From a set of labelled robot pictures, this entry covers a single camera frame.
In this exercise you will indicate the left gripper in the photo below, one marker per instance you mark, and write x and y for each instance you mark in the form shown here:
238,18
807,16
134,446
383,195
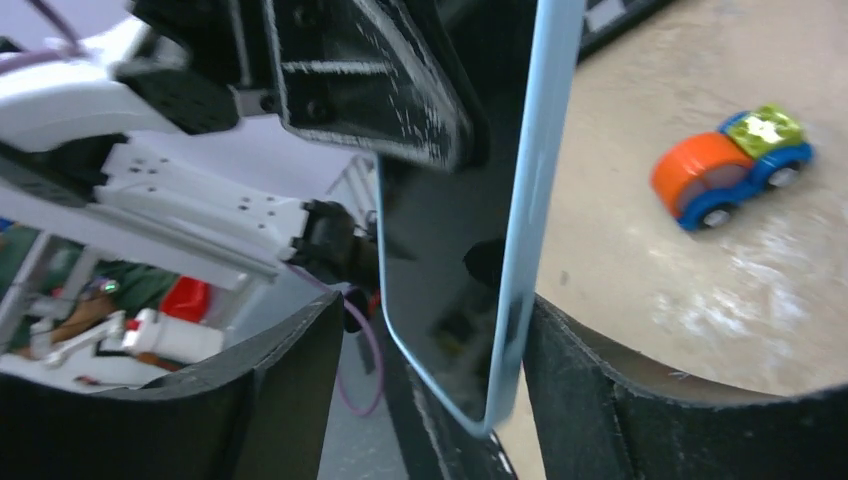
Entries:
381,76

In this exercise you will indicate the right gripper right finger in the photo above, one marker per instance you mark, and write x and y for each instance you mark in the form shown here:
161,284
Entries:
605,411

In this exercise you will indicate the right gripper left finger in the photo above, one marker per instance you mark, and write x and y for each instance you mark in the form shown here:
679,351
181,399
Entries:
258,410

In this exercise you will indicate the black phone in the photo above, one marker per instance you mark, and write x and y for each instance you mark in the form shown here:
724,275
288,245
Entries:
444,234

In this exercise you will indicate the light blue phone case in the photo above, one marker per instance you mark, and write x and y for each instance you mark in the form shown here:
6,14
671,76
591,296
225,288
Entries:
553,56

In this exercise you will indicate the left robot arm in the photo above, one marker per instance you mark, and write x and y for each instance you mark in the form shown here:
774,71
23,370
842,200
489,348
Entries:
66,122

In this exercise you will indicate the black white chessboard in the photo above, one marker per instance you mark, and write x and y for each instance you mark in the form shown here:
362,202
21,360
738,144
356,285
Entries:
605,21

